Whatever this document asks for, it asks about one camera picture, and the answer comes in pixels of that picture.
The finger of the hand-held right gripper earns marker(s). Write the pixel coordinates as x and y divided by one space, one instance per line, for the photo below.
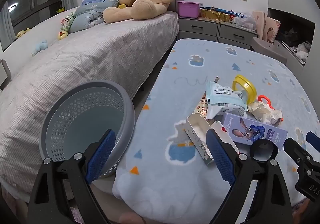
298 150
313 140

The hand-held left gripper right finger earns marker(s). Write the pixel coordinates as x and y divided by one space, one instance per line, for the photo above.
220 159

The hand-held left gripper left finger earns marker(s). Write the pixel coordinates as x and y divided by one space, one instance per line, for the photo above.
100 154

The white carton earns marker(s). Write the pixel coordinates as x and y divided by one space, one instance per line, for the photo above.
197 144

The white red packet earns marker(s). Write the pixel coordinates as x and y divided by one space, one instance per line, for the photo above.
223 131

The purple rabbit print box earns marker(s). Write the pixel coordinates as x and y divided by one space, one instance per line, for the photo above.
260 131

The grey perforated plastic basket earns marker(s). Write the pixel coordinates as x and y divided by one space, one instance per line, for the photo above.
75 114

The white paper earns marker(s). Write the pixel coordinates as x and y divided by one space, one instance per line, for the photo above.
262 112

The foil snack wrapper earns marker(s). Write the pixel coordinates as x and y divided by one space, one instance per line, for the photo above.
202 109

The blue white plastic wrapper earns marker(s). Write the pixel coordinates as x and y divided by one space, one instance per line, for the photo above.
225 96

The yellow round plastic lid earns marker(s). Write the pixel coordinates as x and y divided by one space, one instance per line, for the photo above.
251 88

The blue printed blanket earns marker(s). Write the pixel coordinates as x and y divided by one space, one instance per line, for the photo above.
175 184

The white crumpled cloth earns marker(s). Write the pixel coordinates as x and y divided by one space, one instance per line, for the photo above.
303 50

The bed with grey checked sheet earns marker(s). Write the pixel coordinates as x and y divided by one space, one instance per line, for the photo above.
87 58

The pink illustrated book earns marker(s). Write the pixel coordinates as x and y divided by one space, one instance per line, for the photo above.
272 28
258 22

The light blue plush toy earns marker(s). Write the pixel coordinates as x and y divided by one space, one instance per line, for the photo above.
40 47

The small yellow red plush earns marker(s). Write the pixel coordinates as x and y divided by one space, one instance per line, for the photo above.
62 35

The grey drawer cabinet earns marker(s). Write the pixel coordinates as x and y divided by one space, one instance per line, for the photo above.
200 28

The green plush doll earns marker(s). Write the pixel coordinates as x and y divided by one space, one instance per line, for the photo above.
67 22

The clear plastic bag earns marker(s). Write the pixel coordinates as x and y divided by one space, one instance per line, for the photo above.
246 21

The light blue quilt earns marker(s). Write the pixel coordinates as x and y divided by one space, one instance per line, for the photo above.
87 17

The yellow plush toy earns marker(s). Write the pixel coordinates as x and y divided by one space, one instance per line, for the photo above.
23 33

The gold foil boxes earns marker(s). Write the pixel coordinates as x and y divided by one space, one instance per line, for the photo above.
215 15

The blue striped stick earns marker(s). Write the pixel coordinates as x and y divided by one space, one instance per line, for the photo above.
225 10

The small yellow green toy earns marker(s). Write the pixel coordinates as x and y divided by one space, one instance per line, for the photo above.
60 10

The yellow toy block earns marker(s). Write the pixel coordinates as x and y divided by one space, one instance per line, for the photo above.
122 6

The purple plastic bin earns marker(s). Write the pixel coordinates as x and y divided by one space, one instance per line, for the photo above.
188 10

